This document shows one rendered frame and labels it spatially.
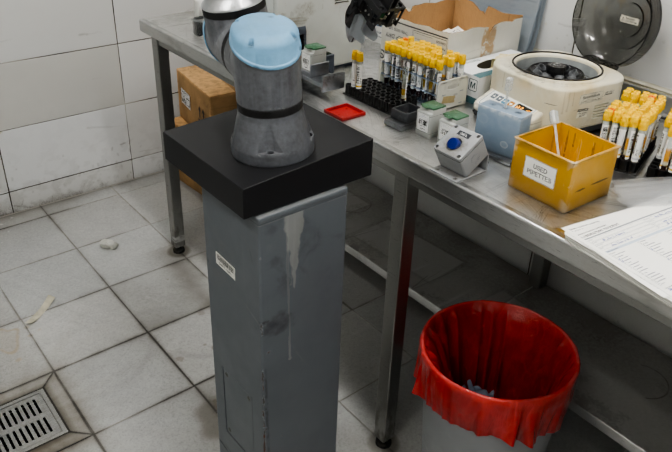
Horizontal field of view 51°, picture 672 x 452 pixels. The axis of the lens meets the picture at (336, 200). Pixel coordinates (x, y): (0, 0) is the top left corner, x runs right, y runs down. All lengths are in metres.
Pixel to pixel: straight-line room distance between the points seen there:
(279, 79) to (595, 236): 0.58
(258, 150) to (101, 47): 1.88
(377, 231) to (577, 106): 0.96
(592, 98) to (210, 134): 0.81
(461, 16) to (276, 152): 1.00
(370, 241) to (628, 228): 1.16
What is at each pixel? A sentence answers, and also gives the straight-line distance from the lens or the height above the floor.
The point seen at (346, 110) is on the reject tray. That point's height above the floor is 0.88.
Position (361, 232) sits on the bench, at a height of 0.27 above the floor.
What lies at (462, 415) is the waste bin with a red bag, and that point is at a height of 0.37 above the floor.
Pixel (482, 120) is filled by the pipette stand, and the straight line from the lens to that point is 1.47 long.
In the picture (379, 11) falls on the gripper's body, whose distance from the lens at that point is 1.49.
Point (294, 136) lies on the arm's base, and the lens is 1.23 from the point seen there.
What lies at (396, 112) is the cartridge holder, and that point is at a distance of 1.57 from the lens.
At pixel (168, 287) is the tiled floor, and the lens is 2.56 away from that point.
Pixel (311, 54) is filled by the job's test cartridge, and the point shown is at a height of 0.97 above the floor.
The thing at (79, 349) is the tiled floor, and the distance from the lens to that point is 2.37.
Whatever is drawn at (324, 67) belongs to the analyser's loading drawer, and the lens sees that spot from 1.75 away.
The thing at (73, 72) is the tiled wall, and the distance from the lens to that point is 3.03.
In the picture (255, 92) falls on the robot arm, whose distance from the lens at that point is 1.20.
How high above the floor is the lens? 1.50
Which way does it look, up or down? 29 degrees down
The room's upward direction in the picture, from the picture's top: 2 degrees clockwise
